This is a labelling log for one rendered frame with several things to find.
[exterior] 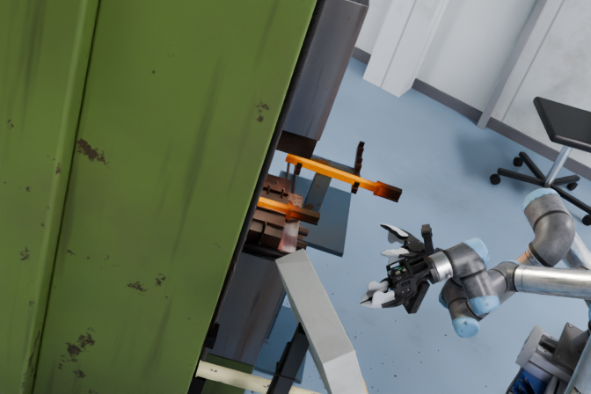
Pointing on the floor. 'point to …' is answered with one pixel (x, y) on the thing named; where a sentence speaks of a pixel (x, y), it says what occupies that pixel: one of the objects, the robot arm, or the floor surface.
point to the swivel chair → (565, 131)
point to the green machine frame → (168, 158)
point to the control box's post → (297, 350)
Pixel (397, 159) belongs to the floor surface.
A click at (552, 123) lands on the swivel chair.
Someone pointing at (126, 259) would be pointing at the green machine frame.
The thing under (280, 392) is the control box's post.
